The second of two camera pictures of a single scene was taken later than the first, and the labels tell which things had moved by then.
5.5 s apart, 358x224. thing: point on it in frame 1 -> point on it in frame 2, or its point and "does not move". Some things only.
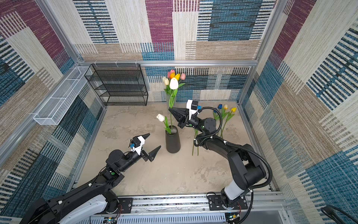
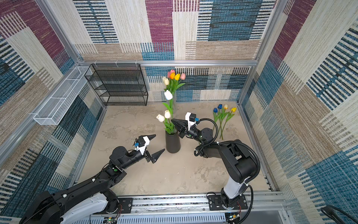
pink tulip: (172, 71) does not move
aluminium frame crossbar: (168, 63) does not move
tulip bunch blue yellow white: (222, 115) does not move
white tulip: (174, 84) -> (168, 115)
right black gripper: (183, 118) -> (183, 126)
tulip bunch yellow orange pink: (171, 74) does not move
